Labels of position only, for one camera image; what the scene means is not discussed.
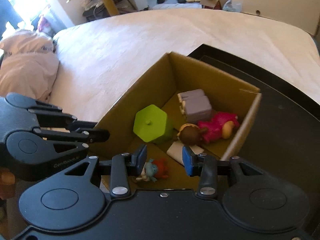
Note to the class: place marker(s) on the grey white block toy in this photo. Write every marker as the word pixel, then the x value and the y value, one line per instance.
pixel 195 106

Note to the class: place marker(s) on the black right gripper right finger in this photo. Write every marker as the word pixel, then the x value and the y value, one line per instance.
pixel 203 166

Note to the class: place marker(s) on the white plastic bag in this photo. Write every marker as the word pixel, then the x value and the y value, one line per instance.
pixel 232 7

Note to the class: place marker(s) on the small teal orange figurine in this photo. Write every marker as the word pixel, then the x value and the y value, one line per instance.
pixel 154 169

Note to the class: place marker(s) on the black shallow tray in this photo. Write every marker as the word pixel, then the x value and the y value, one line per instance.
pixel 284 139

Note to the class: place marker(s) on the lime green hexagonal container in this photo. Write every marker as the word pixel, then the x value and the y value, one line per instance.
pixel 153 125

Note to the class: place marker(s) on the brown cardboard box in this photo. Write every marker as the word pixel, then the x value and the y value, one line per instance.
pixel 160 84

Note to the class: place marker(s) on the pink duvet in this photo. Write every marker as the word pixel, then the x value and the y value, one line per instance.
pixel 29 65

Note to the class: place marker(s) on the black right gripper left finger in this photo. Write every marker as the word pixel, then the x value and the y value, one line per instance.
pixel 123 166

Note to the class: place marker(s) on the red round figurine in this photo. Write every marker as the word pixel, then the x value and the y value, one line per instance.
pixel 220 126

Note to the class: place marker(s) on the brown haired red figurine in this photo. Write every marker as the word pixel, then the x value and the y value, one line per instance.
pixel 188 135

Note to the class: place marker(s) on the white floor mat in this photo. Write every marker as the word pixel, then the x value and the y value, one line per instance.
pixel 165 6

